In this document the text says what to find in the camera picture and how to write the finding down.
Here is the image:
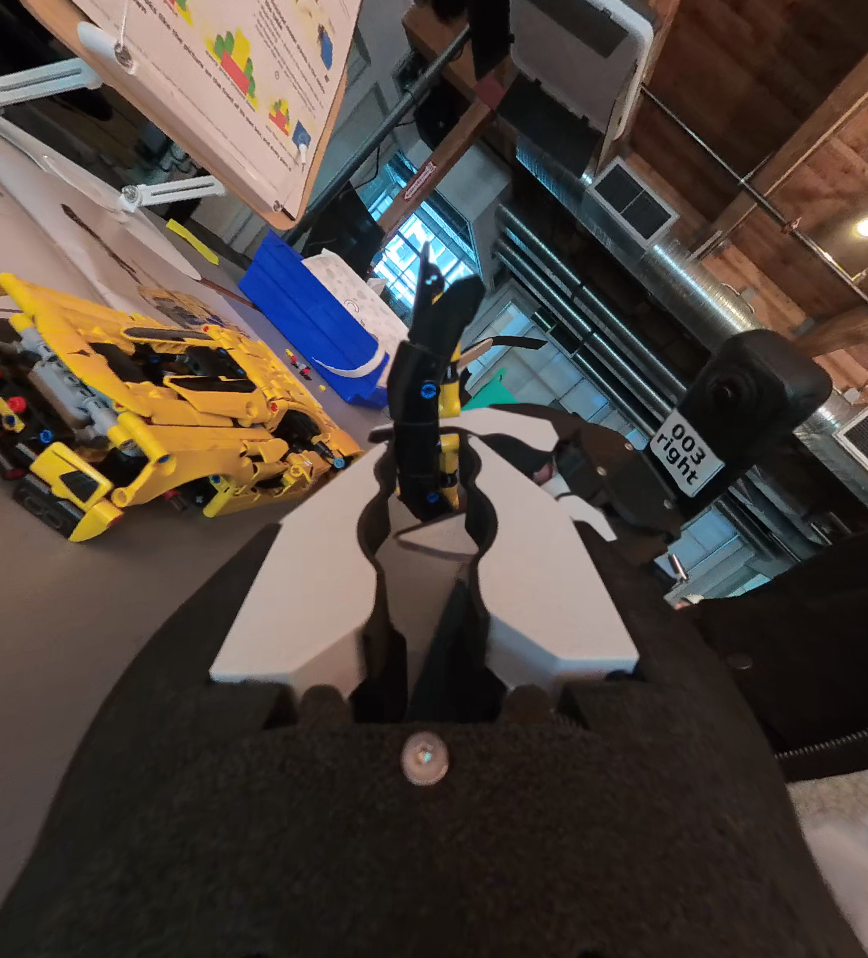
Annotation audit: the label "dark metal pole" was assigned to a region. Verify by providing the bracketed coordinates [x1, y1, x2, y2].
[284, 22, 472, 248]

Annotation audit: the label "yellow toy brick car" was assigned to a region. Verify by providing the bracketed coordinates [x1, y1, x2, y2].
[0, 271, 366, 543]

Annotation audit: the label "blue plastic bin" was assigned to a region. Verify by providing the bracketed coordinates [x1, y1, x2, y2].
[239, 231, 393, 409]

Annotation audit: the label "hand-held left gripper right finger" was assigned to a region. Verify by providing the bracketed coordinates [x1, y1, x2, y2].
[410, 433, 640, 721]

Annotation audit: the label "silver ventilation duct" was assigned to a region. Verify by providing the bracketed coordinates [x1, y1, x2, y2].
[516, 135, 868, 525]

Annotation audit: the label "grey desk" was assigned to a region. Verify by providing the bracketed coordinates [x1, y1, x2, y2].
[0, 90, 405, 958]

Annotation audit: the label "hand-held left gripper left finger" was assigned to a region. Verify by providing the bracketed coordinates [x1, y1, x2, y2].
[209, 442, 406, 721]

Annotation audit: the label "white printed paper bag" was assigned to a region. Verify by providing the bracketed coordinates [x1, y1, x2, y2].
[302, 250, 408, 375]

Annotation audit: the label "wooden post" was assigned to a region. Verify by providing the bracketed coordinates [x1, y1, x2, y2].
[374, 75, 517, 240]

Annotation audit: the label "yellow black brick side assembly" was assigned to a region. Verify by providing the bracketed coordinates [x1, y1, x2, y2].
[387, 273, 486, 522]

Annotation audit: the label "yellow sticky note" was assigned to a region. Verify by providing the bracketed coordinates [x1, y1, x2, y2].
[166, 219, 220, 265]

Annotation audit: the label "white mounted equipment box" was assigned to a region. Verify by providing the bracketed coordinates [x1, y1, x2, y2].
[509, 0, 655, 177]

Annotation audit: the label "scattered small brick pieces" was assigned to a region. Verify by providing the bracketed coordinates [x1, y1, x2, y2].
[286, 348, 330, 394]

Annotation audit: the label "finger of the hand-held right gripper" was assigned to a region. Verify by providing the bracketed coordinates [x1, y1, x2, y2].
[393, 478, 619, 560]
[367, 404, 565, 455]

